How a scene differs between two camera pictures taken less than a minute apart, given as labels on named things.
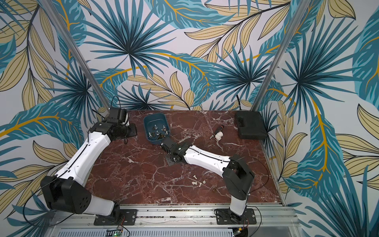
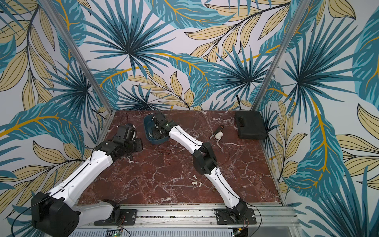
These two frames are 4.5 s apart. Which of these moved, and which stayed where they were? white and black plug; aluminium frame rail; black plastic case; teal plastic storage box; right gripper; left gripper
Moved: left gripper; right gripper
Stayed: black plastic case; aluminium frame rail; teal plastic storage box; white and black plug
